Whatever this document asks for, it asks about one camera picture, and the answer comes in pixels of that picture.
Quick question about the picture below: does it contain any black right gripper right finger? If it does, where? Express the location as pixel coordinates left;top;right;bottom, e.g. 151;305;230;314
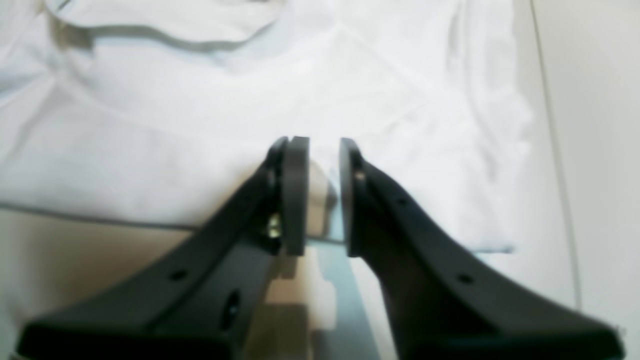
339;137;626;360

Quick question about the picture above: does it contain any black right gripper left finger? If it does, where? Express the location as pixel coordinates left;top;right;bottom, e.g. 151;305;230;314
15;136;310;360

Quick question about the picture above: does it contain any white T-shirt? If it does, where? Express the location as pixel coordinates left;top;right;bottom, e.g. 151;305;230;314
0;0;581;360

